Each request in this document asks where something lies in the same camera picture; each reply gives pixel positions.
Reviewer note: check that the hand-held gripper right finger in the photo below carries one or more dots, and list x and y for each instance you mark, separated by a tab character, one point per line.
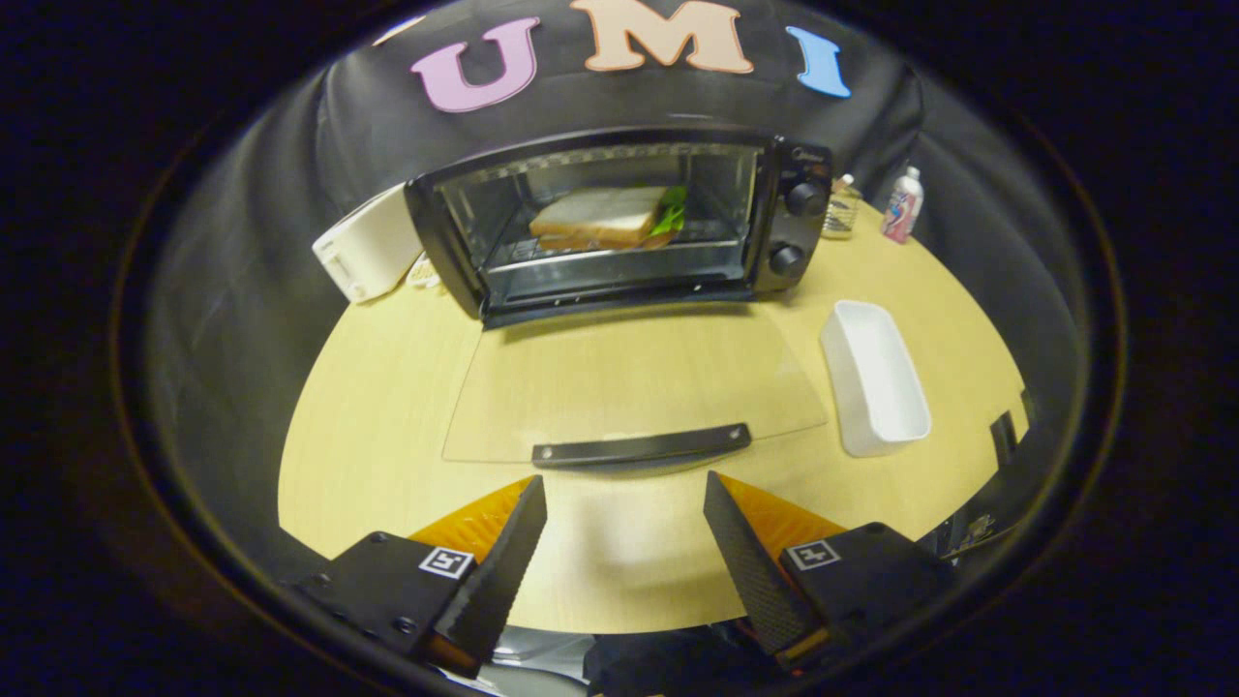
750	571

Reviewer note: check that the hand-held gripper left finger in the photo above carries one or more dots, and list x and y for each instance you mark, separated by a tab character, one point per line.
503	571

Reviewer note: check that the black toaster oven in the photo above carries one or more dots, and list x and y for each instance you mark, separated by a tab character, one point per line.
794	208

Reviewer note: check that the sandwich with lettuce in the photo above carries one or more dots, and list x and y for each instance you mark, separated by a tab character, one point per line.
605	218

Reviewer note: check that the white toaster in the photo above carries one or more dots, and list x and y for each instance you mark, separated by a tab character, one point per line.
373	247

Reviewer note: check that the dark cloth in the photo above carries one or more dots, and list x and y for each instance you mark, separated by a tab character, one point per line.
668	663

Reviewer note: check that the white rectangular dish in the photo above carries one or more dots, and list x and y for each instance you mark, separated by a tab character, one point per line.
876	378

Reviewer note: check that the black chair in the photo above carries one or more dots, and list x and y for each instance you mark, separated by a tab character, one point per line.
1003	436

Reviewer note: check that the clear glass jar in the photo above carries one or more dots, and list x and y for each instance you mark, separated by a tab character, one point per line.
840	211

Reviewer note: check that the small white bottle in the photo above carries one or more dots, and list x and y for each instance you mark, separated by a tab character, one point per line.
902	205

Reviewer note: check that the black backdrop cloth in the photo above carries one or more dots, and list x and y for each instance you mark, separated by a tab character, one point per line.
271	213

